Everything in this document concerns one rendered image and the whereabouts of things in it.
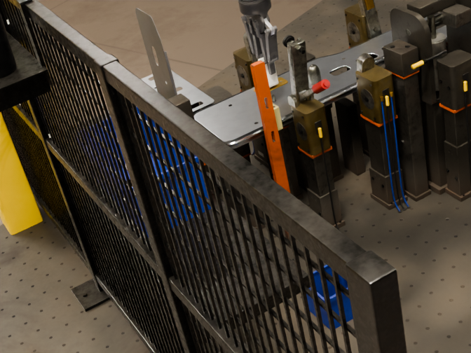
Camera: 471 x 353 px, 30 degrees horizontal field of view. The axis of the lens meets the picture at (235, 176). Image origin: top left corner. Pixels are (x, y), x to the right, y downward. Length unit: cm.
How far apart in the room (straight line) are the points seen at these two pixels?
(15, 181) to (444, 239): 116
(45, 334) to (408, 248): 89
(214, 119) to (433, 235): 61
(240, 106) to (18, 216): 73
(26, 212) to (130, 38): 299
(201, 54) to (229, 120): 281
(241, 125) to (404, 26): 45
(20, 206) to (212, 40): 276
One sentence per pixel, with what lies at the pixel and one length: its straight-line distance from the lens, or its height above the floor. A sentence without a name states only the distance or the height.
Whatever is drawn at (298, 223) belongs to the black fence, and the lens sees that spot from 84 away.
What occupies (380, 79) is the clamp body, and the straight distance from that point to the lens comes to 208.
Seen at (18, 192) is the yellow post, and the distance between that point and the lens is 251.
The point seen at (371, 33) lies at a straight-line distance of 248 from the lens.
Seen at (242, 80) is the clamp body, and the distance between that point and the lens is 241.
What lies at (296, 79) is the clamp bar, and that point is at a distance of 202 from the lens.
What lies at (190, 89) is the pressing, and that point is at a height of 100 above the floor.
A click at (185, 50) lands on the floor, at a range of 507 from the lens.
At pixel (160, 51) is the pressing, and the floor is 126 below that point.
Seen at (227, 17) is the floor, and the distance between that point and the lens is 537.
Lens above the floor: 205
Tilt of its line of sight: 33 degrees down
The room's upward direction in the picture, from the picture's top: 13 degrees counter-clockwise
